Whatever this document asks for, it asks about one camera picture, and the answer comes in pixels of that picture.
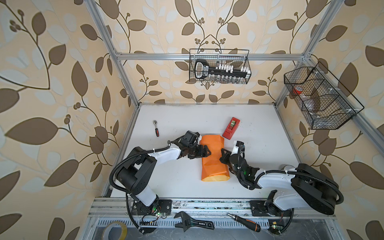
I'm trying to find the black wire basket wall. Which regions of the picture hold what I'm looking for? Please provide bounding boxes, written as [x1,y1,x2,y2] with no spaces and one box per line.
[189,48,252,85]
[284,62,364,130]

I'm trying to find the small red-handled ratchet wrench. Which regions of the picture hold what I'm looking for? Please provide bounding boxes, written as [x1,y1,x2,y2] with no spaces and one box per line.
[153,120,160,137]

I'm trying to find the aluminium front rail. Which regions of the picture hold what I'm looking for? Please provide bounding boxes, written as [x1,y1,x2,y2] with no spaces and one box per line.
[86,197,340,220]

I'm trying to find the black wire basket right wall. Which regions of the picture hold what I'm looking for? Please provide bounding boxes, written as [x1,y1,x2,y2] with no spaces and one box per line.
[284,62,364,130]

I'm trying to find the black adjustable wrench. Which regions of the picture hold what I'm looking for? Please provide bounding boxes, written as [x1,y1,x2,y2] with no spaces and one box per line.
[174,211,215,232]

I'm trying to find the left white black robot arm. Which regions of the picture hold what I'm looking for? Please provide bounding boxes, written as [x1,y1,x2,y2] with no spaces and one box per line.
[109,131,212,209]

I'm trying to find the yellow orange wrapping paper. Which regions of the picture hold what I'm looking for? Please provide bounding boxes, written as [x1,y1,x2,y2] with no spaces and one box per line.
[200,135,230,182]

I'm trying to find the black orange screwdriver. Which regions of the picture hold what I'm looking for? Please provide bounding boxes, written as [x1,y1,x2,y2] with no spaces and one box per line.
[227,213,261,233]

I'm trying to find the clear packing tape roll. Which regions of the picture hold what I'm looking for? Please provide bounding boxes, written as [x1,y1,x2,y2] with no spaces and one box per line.
[101,221,128,240]

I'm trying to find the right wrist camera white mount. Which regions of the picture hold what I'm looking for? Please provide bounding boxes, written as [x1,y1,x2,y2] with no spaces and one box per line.
[231,141,245,158]

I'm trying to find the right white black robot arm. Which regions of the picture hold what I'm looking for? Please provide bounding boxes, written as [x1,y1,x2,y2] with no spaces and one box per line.
[220,147,345,216]

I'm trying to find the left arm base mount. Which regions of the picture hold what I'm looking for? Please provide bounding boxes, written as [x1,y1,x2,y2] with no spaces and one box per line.
[132,199,173,217]

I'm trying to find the red cap in basket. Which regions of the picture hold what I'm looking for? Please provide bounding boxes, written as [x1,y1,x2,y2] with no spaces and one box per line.
[293,86,303,96]

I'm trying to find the black socket set holder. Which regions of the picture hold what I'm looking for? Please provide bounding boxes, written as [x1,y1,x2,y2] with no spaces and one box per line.
[192,59,252,82]

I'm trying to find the red tape dispenser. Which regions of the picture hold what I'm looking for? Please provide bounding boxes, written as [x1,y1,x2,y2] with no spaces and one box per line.
[222,117,241,140]

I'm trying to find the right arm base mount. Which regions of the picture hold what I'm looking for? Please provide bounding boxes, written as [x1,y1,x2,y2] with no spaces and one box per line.
[250,190,292,217]

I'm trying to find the black wire basket back wall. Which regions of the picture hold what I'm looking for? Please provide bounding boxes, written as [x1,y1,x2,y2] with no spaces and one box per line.
[189,48,252,85]

